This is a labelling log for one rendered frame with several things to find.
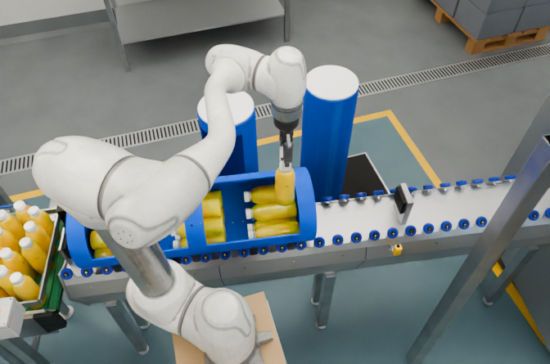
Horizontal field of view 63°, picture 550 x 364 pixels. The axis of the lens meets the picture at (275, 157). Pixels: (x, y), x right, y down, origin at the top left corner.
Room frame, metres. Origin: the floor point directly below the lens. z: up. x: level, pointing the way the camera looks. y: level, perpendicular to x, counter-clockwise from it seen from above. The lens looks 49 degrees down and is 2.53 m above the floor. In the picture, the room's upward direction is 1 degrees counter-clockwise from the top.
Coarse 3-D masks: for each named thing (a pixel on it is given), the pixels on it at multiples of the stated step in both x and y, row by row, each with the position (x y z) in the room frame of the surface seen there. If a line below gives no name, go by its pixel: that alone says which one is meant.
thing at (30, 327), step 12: (36, 312) 0.69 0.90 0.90; (48, 312) 0.69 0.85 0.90; (60, 312) 1.06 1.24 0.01; (72, 312) 1.06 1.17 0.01; (24, 324) 0.66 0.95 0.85; (36, 324) 0.67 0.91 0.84; (48, 324) 0.67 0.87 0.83; (60, 324) 0.68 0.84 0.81; (24, 336) 0.66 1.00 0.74; (36, 336) 0.82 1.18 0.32; (0, 348) 0.65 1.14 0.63; (36, 348) 0.76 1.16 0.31; (12, 360) 0.65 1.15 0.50
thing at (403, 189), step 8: (400, 184) 1.12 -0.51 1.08; (400, 192) 1.09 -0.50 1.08; (408, 192) 1.08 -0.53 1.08; (400, 200) 1.06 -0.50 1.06; (408, 200) 1.04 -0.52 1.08; (400, 208) 1.04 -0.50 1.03; (408, 208) 1.03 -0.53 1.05; (400, 216) 1.05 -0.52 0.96; (408, 216) 1.03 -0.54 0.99; (400, 224) 1.03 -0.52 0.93
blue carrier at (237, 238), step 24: (240, 192) 1.12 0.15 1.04; (312, 192) 0.98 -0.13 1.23; (192, 216) 0.90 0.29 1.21; (240, 216) 1.06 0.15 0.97; (312, 216) 0.91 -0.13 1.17; (72, 240) 0.82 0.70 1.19; (168, 240) 0.95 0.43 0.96; (192, 240) 0.84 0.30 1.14; (240, 240) 0.86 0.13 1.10; (264, 240) 0.87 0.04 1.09; (288, 240) 0.88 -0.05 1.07; (96, 264) 0.79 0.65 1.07
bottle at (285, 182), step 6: (276, 174) 0.96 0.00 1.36; (282, 174) 0.94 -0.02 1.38; (288, 174) 0.94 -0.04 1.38; (294, 174) 0.96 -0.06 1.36; (276, 180) 0.95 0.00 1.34; (282, 180) 0.93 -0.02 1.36; (288, 180) 0.94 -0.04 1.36; (294, 180) 0.95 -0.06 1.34; (276, 186) 0.95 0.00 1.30; (282, 186) 0.93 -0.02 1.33; (288, 186) 0.93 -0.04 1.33; (294, 186) 0.95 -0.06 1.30; (276, 192) 0.95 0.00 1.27; (282, 192) 0.93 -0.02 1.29; (288, 192) 0.93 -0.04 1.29; (294, 192) 0.95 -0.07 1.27; (276, 198) 0.95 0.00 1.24; (282, 198) 0.93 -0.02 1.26; (288, 198) 0.93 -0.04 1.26; (294, 198) 0.95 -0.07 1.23; (282, 204) 0.93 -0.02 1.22; (288, 204) 0.93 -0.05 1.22
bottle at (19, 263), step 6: (12, 252) 0.84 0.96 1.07; (12, 258) 0.82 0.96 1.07; (18, 258) 0.83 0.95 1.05; (24, 258) 0.85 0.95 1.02; (6, 264) 0.81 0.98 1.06; (12, 264) 0.81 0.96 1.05; (18, 264) 0.82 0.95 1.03; (24, 264) 0.83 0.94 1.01; (18, 270) 0.81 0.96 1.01; (24, 270) 0.82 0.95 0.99; (30, 270) 0.83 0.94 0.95; (30, 276) 0.82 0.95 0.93
